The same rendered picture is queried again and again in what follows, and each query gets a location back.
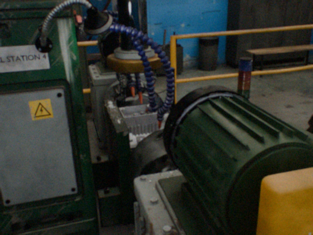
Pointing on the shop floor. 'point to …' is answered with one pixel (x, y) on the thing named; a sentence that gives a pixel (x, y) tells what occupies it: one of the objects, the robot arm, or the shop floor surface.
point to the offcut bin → (170, 56)
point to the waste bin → (208, 53)
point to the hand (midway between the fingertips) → (312, 132)
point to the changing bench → (279, 52)
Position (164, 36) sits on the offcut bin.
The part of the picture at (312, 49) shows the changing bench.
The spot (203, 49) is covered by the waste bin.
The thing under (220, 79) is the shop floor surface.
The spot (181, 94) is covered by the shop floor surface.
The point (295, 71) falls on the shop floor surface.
